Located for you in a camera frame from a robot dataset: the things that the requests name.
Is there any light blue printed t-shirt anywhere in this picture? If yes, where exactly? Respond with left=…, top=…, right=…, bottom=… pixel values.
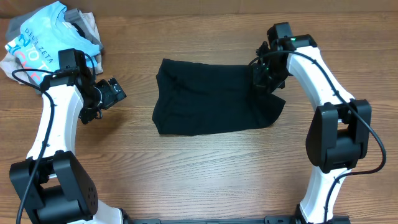
left=1, top=1, right=103, bottom=84

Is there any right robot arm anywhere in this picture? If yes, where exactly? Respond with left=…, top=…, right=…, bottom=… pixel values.
left=250, top=22, right=371, bottom=223

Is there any grey folded garment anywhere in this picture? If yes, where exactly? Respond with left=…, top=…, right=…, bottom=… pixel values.
left=5, top=7, right=104, bottom=96

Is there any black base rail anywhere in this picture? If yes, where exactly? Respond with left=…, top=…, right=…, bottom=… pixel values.
left=130, top=215, right=352, bottom=224

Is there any black t-shirt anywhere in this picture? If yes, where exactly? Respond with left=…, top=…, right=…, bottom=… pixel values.
left=152, top=59, right=285, bottom=136

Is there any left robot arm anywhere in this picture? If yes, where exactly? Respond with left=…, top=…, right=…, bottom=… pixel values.
left=9, top=49, right=132, bottom=224

